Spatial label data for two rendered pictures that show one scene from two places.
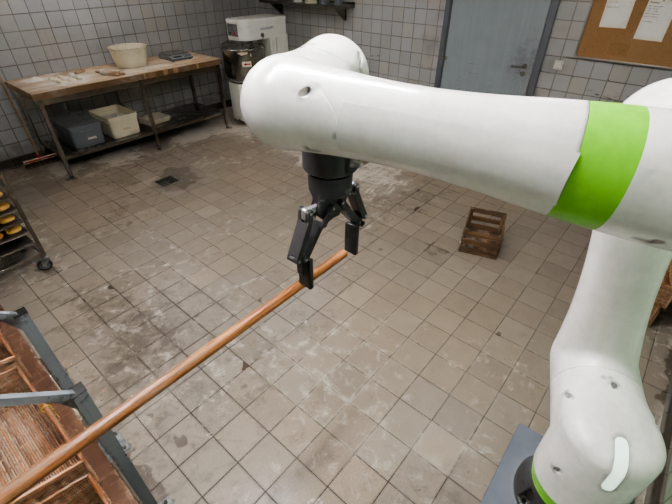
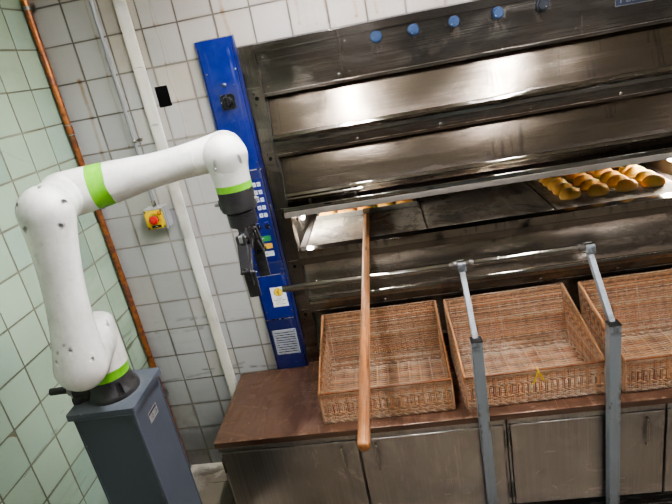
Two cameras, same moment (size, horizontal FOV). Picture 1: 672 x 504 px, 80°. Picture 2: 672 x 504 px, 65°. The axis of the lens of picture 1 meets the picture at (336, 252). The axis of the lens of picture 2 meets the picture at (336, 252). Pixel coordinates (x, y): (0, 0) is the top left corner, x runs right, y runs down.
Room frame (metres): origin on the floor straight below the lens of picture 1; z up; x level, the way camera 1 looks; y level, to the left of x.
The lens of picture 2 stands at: (1.85, -0.53, 2.01)
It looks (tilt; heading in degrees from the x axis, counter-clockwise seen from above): 20 degrees down; 147
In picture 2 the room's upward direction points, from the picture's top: 11 degrees counter-clockwise
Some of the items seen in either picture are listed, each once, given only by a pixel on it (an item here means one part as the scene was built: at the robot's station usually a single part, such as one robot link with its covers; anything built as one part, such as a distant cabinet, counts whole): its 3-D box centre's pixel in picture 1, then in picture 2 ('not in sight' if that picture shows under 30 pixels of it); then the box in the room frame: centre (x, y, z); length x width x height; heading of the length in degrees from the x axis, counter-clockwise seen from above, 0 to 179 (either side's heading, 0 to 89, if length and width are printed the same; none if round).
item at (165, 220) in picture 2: not in sight; (157, 217); (-0.57, 0.12, 1.46); 0.10 x 0.07 x 0.10; 49
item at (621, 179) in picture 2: not in sight; (590, 173); (0.41, 2.01, 1.21); 0.61 x 0.48 x 0.06; 139
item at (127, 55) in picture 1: (129, 55); not in sight; (5.20, 2.46, 1.01); 0.43 x 0.42 x 0.21; 139
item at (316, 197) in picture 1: (330, 193); (245, 227); (0.61, 0.01, 1.63); 0.08 x 0.07 x 0.09; 140
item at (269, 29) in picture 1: (255, 71); not in sight; (6.01, 1.13, 0.66); 0.92 x 0.59 x 1.32; 139
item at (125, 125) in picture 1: (115, 121); not in sight; (4.82, 2.67, 0.35); 0.50 x 0.36 x 0.24; 51
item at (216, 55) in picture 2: not in sight; (298, 217); (-1.02, 1.09, 1.07); 1.93 x 0.16 x 2.15; 139
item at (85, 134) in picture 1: (79, 130); not in sight; (4.50, 2.95, 0.35); 0.50 x 0.36 x 0.24; 49
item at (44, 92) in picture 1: (135, 107); not in sight; (5.03, 2.49, 0.45); 2.20 x 0.80 x 0.90; 139
